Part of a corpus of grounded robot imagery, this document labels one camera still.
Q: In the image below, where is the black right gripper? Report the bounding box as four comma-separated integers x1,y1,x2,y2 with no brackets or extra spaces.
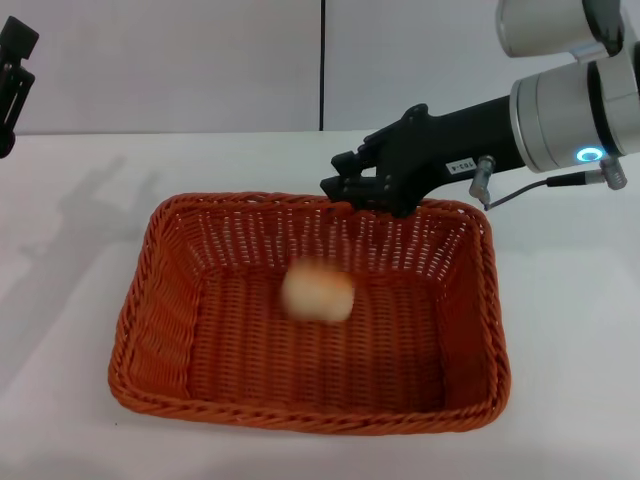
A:
319,95,526,219

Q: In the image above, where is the pale round bread bun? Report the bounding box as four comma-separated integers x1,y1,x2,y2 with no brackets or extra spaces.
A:
280,257,355,322

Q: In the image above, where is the orange woven plastic basket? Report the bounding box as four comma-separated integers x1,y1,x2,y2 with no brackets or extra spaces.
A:
108,191,514,435

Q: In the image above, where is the grey cable with metal plugs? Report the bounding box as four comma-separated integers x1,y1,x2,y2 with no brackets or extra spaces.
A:
468,155,627,211

